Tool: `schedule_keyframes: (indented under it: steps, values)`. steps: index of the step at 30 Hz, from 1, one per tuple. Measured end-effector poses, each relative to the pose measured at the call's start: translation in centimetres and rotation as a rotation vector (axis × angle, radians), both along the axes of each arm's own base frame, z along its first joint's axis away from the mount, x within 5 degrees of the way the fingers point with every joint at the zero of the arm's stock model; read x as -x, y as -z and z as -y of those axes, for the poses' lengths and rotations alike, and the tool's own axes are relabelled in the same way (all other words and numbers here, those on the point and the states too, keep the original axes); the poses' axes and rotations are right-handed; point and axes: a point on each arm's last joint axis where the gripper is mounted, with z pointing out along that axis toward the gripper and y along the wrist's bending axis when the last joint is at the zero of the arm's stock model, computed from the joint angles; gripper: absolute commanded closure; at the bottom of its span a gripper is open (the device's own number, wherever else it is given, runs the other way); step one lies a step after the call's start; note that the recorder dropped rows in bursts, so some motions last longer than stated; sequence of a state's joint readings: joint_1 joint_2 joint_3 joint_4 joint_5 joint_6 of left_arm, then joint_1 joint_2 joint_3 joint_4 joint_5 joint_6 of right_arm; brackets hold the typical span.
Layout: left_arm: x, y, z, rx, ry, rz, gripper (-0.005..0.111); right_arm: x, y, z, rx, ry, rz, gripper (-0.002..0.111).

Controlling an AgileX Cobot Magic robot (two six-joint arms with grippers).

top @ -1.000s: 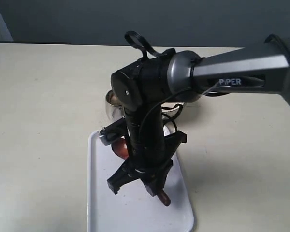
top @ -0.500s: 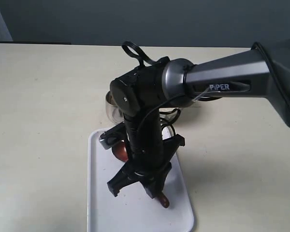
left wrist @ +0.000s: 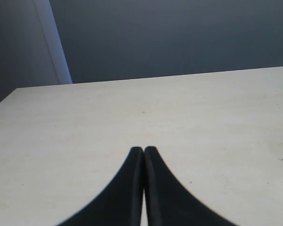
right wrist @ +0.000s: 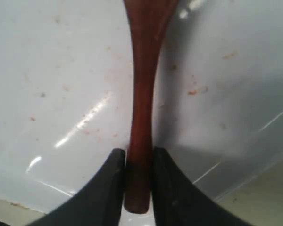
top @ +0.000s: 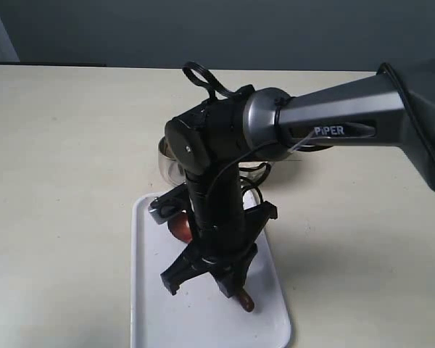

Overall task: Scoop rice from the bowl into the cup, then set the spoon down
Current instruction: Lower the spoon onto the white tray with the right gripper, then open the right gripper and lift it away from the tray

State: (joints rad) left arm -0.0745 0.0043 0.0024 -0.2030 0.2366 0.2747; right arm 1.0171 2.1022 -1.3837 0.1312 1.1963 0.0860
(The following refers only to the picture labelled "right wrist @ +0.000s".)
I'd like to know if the dark red wooden spoon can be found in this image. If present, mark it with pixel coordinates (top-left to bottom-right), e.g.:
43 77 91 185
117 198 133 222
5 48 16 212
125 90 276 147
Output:
124 0 178 214

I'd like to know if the white plastic tray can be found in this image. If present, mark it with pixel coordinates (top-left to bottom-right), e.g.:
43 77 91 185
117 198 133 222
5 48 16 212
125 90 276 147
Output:
0 0 283 226

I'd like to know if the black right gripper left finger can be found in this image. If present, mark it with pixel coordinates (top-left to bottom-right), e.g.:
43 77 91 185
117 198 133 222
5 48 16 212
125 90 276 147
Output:
30 148 125 226

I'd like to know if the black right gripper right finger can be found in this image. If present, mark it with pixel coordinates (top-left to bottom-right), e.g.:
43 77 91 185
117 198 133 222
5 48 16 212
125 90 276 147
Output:
152 147 249 226

